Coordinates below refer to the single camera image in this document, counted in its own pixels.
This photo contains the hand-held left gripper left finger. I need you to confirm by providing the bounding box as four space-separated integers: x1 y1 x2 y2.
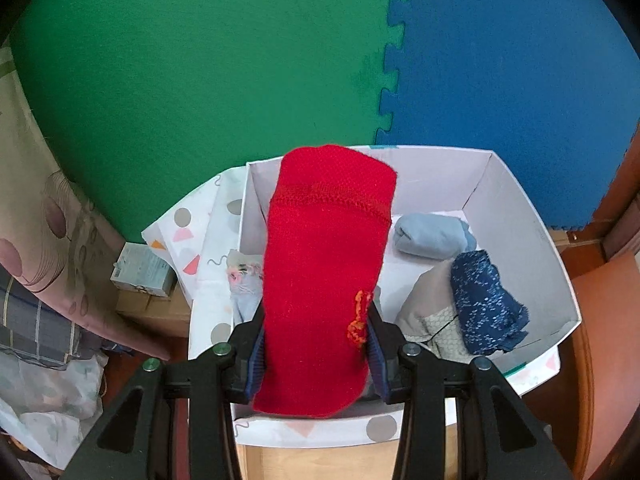
60 305 266 480

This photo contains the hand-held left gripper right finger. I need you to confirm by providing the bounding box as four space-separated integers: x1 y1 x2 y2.
366 302 573 480

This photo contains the light blue floral sock roll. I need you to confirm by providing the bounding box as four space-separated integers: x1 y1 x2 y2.
226 249 266 325

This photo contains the grey hexagon patterned underwear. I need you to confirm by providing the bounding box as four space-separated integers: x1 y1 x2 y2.
396 260 478 363

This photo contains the wooden drawer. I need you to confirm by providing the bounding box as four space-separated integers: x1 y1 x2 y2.
235 425 408 480

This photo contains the red knit garment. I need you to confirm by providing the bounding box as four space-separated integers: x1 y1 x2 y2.
252 144 398 418

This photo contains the navy floral underwear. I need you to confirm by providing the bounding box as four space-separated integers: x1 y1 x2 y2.
450 250 530 356

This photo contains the light blue garment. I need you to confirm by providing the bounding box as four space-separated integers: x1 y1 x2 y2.
394 212 478 261

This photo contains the white patterned cardboard box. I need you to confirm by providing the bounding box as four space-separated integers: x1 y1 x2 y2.
189 145 582 448

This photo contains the brown cardboard carton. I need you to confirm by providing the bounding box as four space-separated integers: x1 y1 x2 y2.
116 290 193 336

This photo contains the white dotted cover cloth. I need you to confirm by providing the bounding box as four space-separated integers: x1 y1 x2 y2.
141 167 251 306

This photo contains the teal tissue box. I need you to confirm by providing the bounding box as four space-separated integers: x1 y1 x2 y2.
110 242 178 297

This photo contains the grey plaid pillow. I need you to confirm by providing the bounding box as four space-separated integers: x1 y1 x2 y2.
0 265 83 371

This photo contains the pink floral fabric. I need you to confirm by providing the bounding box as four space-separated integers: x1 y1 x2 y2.
0 35 171 361

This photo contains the green foam mat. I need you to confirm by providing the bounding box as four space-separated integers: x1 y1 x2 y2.
10 0 411 246

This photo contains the blue foam mat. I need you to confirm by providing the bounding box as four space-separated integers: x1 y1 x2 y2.
375 0 640 233

